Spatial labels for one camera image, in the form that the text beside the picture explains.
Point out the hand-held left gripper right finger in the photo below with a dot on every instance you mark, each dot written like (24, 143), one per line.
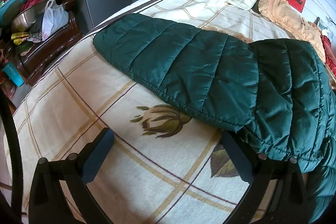
(236, 158)

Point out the white plastic bag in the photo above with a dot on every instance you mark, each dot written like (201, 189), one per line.
(53, 18)

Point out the red ruffled pillow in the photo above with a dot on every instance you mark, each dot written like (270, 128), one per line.
(330, 53)

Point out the blue plastic cup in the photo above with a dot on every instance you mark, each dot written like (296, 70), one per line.
(14, 74)

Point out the dark green puffer jacket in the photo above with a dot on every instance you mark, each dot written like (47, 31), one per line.
(197, 61)

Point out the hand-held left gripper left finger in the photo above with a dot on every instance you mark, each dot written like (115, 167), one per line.
(98, 157)

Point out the metal basin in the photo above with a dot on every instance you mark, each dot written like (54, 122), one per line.
(26, 18)

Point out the cream checked floral bed sheet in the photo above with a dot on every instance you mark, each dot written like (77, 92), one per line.
(92, 98)

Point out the dark wooden cabinet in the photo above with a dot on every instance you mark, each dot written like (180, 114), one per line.
(50, 53)

